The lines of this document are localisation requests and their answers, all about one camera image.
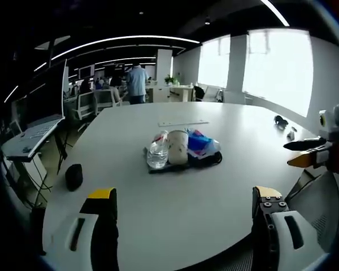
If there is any black cord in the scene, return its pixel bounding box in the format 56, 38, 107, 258
197, 151, 224, 167

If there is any clear plastic water bottle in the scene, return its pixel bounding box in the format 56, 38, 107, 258
146, 130, 170, 169

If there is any open laptop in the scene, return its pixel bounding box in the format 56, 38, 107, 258
1, 58, 68, 163

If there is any grey mesh chair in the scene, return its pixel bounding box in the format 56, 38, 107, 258
284, 168, 339, 255

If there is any blue and white plastic bag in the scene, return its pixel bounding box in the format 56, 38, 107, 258
185, 128, 222, 159

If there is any white cabinet counter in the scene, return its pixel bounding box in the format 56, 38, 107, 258
146, 84, 195, 103

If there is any grey mat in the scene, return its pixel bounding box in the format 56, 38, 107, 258
143, 146, 194, 174

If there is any curved ceiling light strip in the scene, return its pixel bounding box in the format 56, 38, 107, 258
4, 35, 201, 104

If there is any white strip on table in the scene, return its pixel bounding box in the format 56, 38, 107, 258
157, 120, 210, 127

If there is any black pouch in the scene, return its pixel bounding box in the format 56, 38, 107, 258
65, 163, 84, 193

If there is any small black item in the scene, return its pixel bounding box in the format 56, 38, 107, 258
273, 115, 289, 128

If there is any white table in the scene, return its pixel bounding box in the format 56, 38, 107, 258
41, 101, 330, 271

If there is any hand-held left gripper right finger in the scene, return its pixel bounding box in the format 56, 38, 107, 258
251, 185, 330, 271

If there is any white office chair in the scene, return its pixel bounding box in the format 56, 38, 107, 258
72, 92, 97, 123
94, 89, 115, 111

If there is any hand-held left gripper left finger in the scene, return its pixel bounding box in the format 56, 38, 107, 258
45, 187, 120, 271

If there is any white paper cup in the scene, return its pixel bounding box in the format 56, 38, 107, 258
167, 129, 190, 165

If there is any straight ceiling light strip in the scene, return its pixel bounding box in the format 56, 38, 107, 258
260, 0, 290, 27

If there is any black office chair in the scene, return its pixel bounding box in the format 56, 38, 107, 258
192, 85, 206, 102

